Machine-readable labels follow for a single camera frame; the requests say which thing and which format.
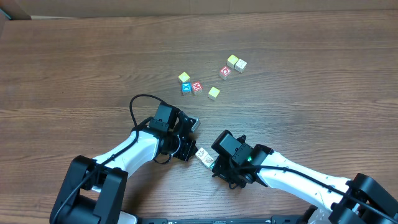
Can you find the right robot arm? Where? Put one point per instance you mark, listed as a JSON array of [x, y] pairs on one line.
[[332, 199]]

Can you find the white leaf block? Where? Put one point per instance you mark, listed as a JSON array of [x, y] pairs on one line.
[[208, 161]]

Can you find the yellow block left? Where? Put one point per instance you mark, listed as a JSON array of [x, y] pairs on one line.
[[184, 78]]

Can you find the blue letter block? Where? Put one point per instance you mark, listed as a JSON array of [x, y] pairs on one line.
[[186, 88]]

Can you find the yellow block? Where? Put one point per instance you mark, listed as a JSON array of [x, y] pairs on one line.
[[213, 93], [184, 78], [232, 60]]

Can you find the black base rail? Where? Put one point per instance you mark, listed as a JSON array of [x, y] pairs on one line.
[[276, 219]]

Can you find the white block far right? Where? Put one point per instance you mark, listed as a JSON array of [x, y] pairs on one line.
[[240, 65]]

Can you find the yellow block centre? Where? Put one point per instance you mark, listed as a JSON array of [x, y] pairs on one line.
[[213, 93]]

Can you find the yellow block far right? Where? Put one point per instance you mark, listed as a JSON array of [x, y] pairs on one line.
[[232, 60]]

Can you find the red letter M block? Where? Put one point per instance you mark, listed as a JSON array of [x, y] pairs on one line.
[[197, 88]]

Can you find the white ladybug block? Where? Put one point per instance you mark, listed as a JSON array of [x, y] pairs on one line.
[[201, 153]]

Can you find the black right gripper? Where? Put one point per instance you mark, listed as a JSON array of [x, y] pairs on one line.
[[218, 168]]

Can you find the red letter block right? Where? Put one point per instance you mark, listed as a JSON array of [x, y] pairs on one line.
[[225, 72]]

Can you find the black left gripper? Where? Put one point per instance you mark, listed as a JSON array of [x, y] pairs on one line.
[[187, 147]]

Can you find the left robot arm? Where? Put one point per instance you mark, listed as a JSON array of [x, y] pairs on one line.
[[93, 188]]

